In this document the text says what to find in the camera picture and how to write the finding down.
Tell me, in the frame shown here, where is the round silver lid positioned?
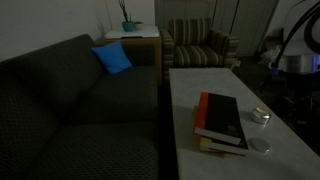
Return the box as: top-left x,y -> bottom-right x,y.
251,138 -> 270,153

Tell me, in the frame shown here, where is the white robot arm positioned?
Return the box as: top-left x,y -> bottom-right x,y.
269,0 -> 320,76

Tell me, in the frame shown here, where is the silver candle container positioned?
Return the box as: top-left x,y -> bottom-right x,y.
251,106 -> 271,124

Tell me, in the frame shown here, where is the wooden side cabinet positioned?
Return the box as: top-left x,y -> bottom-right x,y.
95,35 -> 163,87

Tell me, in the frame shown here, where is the striped armchair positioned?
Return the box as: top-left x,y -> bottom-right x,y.
160,18 -> 239,82

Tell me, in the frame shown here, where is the blue cushion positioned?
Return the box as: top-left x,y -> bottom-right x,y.
91,41 -> 132,74

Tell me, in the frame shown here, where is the top black orange-spined book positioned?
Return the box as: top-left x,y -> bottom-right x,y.
194,92 -> 244,144

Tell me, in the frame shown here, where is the small white plant pot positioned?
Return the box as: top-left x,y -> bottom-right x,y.
134,21 -> 144,30

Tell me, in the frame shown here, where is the middle black book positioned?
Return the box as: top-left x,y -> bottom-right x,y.
200,136 -> 249,156

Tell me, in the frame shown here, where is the teal plant pot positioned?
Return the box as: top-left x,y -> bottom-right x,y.
122,21 -> 135,32

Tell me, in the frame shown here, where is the dark grey sofa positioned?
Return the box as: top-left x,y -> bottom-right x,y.
0,34 -> 159,180

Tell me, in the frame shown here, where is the grey coffee table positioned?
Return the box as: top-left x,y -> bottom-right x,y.
169,68 -> 320,180

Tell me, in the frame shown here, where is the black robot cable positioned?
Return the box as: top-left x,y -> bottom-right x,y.
271,1 -> 320,68

